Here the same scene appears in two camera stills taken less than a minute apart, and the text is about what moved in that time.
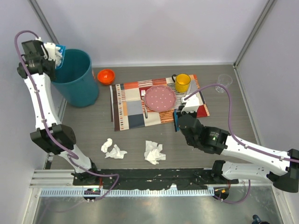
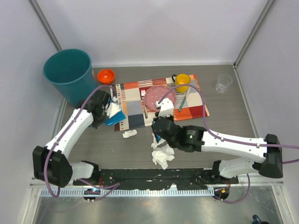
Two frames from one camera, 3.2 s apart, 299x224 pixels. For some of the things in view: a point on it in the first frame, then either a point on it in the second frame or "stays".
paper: [104, 148] to [128, 133]
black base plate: [189, 178] stays
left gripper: [53, 76] to [96, 125]
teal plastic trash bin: [75, 80] stays
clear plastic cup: [224, 80] stays
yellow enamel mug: [182, 81] stays
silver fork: [143, 94] stays
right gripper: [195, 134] to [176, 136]
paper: [153, 153] to [161, 155]
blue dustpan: [60, 61] to [117, 117]
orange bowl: [106, 76] stays
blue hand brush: [177, 128] to [157, 137]
